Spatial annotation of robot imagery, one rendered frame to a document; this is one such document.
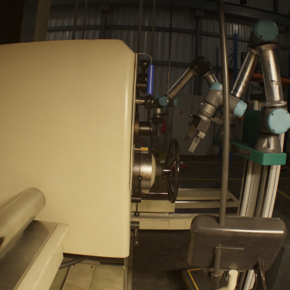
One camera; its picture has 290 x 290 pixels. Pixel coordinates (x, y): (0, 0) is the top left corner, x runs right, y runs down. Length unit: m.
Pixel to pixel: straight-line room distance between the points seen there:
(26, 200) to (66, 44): 0.57
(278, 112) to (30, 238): 1.10
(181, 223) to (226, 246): 1.39
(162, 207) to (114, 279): 0.71
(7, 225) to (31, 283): 0.17
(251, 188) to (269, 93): 0.82
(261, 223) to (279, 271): 0.97
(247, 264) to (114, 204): 0.55
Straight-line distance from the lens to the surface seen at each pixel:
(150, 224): 2.20
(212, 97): 1.14
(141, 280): 2.56
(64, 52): 0.93
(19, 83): 0.98
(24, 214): 0.84
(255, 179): 1.75
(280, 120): 1.14
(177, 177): 1.28
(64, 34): 9.64
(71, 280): 1.59
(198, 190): 2.98
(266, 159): 1.26
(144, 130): 1.13
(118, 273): 1.68
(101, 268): 1.72
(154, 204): 1.94
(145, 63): 0.91
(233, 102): 1.14
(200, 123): 1.11
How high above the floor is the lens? 1.65
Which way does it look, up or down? 8 degrees down
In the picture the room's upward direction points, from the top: 3 degrees clockwise
